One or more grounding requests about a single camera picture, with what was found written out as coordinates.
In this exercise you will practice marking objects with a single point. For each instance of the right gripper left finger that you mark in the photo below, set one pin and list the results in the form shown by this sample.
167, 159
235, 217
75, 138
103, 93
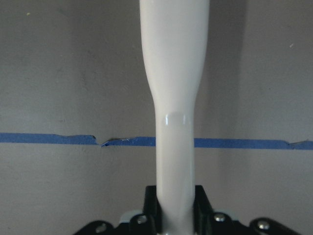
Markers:
148, 222

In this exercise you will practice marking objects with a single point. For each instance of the beige hand brush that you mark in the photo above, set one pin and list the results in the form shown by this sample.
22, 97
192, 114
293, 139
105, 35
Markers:
174, 41

